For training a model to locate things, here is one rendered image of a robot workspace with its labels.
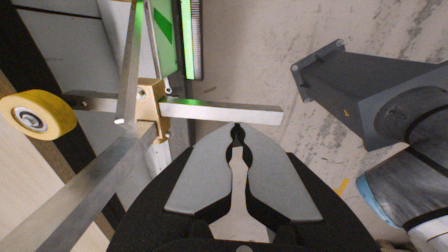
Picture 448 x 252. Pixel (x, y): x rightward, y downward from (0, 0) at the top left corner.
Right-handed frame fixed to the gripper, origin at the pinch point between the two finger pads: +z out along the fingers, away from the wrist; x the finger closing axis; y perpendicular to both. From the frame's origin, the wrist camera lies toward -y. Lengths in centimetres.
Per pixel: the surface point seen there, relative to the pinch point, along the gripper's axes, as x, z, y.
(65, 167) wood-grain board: -36.6, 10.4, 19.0
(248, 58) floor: 9, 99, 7
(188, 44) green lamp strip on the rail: -11.3, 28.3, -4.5
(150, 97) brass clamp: -15.3, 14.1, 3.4
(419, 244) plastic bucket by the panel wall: 233, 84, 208
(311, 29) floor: 45, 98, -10
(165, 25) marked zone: -14.1, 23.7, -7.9
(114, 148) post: -17.9, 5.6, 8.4
